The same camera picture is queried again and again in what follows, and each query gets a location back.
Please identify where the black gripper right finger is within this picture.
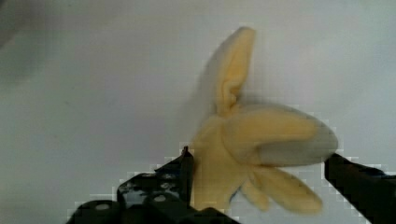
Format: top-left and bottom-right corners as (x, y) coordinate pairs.
(324, 153), (396, 224)

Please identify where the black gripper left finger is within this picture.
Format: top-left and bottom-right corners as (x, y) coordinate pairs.
(65, 147), (240, 224)

